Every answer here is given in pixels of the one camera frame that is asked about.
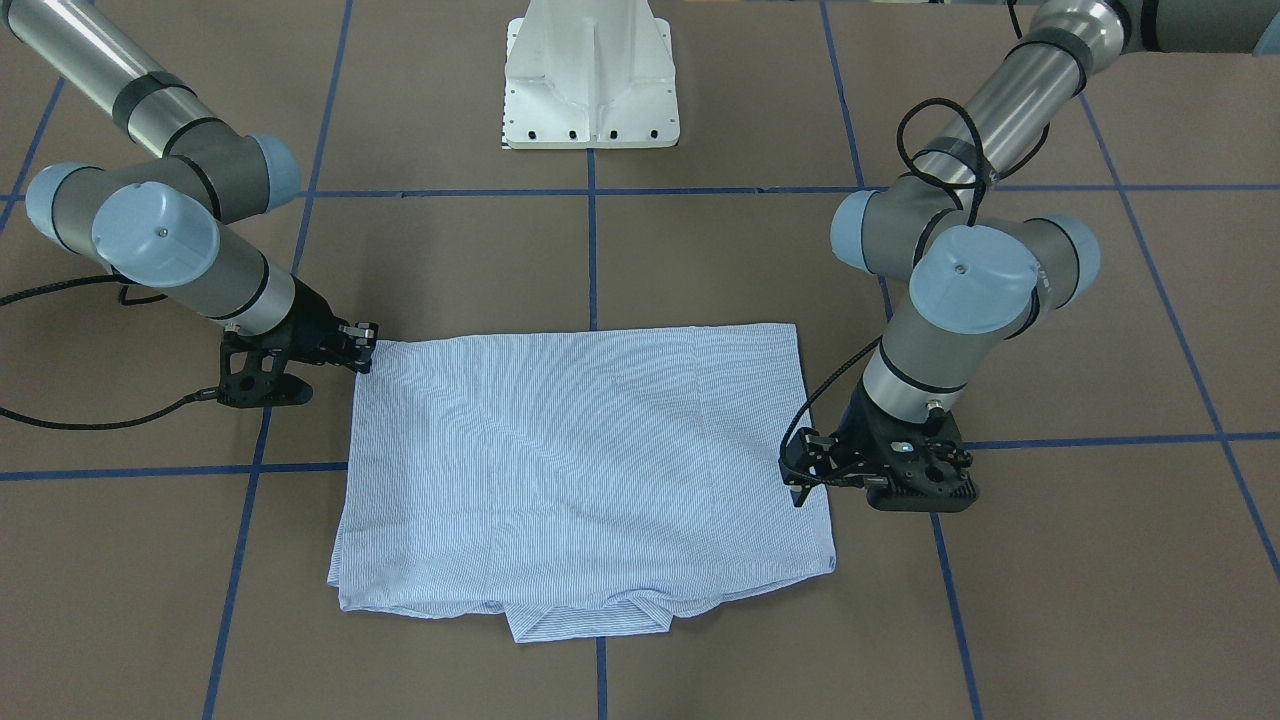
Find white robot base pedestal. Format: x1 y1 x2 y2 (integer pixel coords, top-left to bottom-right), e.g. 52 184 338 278
500 1 681 150

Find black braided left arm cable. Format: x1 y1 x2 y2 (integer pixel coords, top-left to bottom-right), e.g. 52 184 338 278
778 97 1051 471

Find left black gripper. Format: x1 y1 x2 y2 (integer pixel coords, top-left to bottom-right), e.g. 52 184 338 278
780 384 979 512

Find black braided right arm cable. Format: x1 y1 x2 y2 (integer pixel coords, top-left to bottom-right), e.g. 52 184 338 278
0 275 227 430

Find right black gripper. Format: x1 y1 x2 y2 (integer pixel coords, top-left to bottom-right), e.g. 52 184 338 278
218 278 380 409

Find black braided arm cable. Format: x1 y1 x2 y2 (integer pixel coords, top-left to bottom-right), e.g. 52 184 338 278
0 275 227 430
778 97 1051 471

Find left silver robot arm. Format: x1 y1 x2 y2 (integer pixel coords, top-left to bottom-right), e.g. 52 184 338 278
778 1 1277 512

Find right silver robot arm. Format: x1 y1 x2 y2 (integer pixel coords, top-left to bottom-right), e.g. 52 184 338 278
3 1 378 407

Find light blue striped shirt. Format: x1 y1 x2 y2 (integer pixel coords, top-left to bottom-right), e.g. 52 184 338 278
326 323 837 643

